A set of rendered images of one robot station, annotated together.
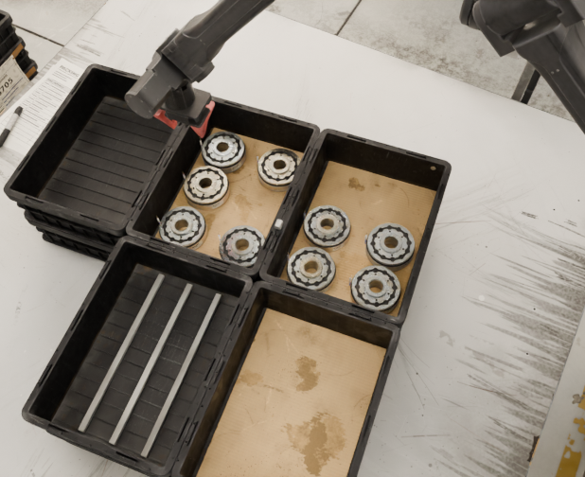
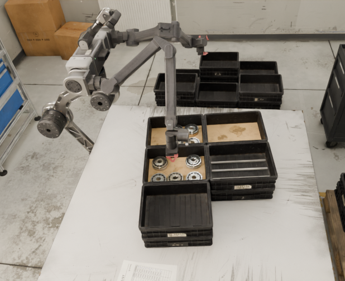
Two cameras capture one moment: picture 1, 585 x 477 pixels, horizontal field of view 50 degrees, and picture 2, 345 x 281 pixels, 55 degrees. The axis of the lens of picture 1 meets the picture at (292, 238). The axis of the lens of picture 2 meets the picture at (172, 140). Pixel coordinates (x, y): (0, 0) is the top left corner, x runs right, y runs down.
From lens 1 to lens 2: 1.90 m
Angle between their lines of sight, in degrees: 59
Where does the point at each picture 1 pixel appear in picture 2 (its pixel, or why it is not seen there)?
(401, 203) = (159, 134)
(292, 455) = (244, 133)
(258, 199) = (172, 166)
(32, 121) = not seen: outside the picture
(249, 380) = not seen: hidden behind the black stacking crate
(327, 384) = (222, 132)
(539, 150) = (118, 123)
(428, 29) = (7, 223)
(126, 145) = (166, 215)
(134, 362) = (243, 174)
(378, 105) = (110, 164)
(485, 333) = not seen: hidden behind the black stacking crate
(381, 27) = (5, 244)
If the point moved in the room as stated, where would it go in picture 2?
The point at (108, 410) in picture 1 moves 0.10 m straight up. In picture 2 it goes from (259, 174) to (261, 164)
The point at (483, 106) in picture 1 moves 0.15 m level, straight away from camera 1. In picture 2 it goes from (104, 138) to (85, 139)
